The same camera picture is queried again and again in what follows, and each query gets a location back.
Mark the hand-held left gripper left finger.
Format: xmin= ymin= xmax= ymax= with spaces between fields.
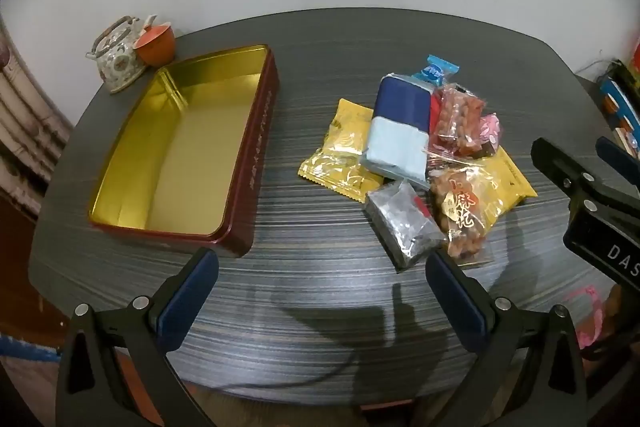
xmin=56 ymin=248 xmax=220 ymax=427

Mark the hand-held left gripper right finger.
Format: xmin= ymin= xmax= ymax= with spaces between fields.
xmin=425 ymin=249 xmax=587 ymax=427

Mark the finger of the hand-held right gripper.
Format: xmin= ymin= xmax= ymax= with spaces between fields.
xmin=596 ymin=137 xmax=640 ymax=195
xmin=531 ymin=138 xmax=640 ymax=230

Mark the matte yellow snack packet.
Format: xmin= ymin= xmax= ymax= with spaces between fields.
xmin=324 ymin=98 xmax=376 ymax=156
xmin=440 ymin=149 xmax=538 ymax=268

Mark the pink patterned snack packet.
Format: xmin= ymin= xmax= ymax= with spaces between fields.
xmin=477 ymin=114 xmax=502 ymax=158

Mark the clear bag of fried twists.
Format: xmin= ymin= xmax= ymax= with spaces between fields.
xmin=427 ymin=167 xmax=501 ymax=265

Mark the black sesame cake packet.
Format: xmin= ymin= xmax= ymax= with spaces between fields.
xmin=364 ymin=179 xmax=448 ymax=272

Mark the clear bag of red nuts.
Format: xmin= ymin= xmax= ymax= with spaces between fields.
xmin=429 ymin=84 xmax=488 ymax=158

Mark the red and gold tin box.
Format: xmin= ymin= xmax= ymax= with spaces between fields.
xmin=88 ymin=44 xmax=279 ymax=259

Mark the blue candy wrapper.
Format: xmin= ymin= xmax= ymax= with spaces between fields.
xmin=411 ymin=54 xmax=460 ymax=88

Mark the navy and light blue packet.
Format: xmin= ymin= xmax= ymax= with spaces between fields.
xmin=360 ymin=74 xmax=433 ymax=182

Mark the shiny yellow snack packet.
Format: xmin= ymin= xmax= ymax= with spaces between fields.
xmin=298 ymin=148 xmax=386 ymax=204

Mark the blue and orange box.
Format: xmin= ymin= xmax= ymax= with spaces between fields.
xmin=598 ymin=74 xmax=640 ymax=132

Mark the pink plastic object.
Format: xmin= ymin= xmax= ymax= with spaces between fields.
xmin=570 ymin=287 xmax=608 ymax=350

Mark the blue cloth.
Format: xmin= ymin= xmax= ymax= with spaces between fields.
xmin=0 ymin=334 xmax=62 ymax=364

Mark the orange tea cup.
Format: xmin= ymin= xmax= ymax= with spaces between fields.
xmin=132 ymin=25 xmax=176 ymax=68

